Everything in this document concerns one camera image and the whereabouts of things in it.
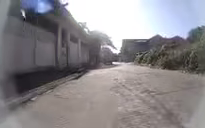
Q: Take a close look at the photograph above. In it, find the row of green bushes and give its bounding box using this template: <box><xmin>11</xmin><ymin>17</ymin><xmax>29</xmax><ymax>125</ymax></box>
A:
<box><xmin>133</xmin><ymin>24</ymin><xmax>205</xmax><ymax>75</ymax></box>

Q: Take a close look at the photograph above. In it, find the grey concrete road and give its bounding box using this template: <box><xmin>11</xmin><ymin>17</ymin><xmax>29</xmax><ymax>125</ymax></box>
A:
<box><xmin>0</xmin><ymin>62</ymin><xmax>205</xmax><ymax>128</ymax></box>

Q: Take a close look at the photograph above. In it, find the distant grey building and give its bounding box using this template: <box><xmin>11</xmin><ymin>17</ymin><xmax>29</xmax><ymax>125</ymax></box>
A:
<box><xmin>119</xmin><ymin>33</ymin><xmax>188</xmax><ymax>63</ymax></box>

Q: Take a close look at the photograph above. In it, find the tree beside building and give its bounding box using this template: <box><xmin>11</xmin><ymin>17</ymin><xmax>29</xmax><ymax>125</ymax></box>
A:
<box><xmin>88</xmin><ymin>29</ymin><xmax>118</xmax><ymax>66</ymax></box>

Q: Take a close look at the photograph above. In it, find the long grey concrete building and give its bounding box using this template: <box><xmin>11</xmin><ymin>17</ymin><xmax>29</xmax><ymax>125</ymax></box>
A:
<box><xmin>0</xmin><ymin>0</ymin><xmax>101</xmax><ymax>88</ymax></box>

